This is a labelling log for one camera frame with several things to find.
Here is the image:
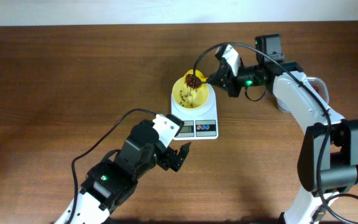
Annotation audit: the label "white digital kitchen scale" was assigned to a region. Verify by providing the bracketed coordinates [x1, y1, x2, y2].
[171, 77, 219, 141]

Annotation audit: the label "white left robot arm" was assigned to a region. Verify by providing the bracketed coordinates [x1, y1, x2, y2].
[57, 114, 190, 223]

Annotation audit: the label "yellow plastic bowl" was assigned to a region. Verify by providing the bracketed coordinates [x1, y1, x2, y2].
[173, 74, 209, 109]

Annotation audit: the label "red adzuki beans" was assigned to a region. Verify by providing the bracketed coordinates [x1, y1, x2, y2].
[178, 73, 203, 108]

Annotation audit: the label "yellow plastic measuring scoop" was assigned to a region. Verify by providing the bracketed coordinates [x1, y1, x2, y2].
[184, 70, 207, 90]

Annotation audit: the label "clear plastic food container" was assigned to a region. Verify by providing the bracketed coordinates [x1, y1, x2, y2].
[277, 77, 329, 113]

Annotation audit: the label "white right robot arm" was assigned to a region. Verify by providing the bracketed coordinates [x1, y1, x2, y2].
[206, 34, 358, 223]

